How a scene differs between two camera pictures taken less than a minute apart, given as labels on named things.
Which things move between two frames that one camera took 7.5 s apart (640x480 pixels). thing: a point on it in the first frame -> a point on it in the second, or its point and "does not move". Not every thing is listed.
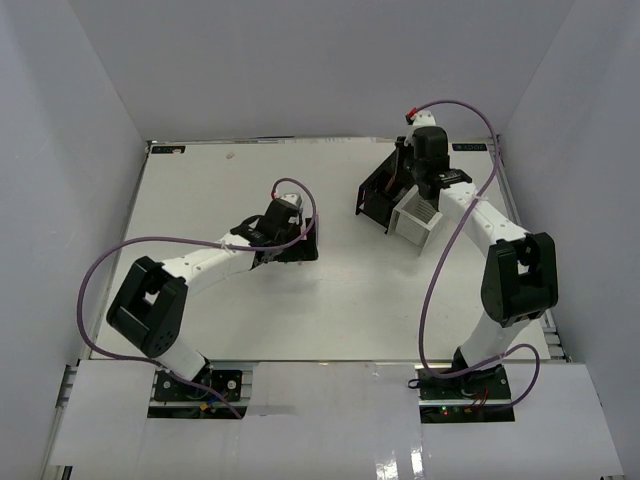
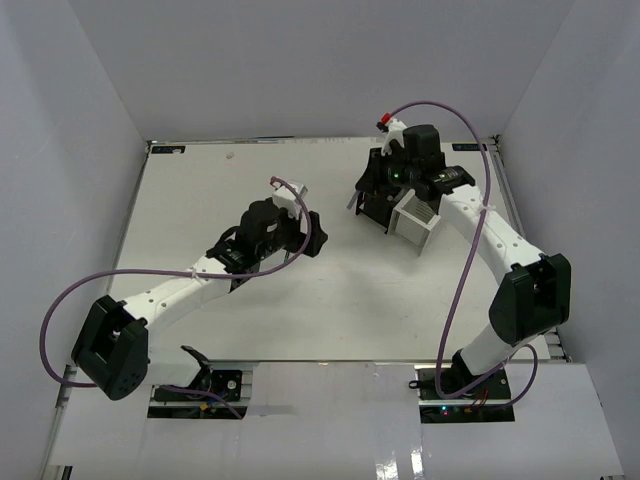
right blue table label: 470,147 does not move
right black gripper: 412,144 -> 375,166
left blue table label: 168,149 does not move
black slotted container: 387,185 does not move
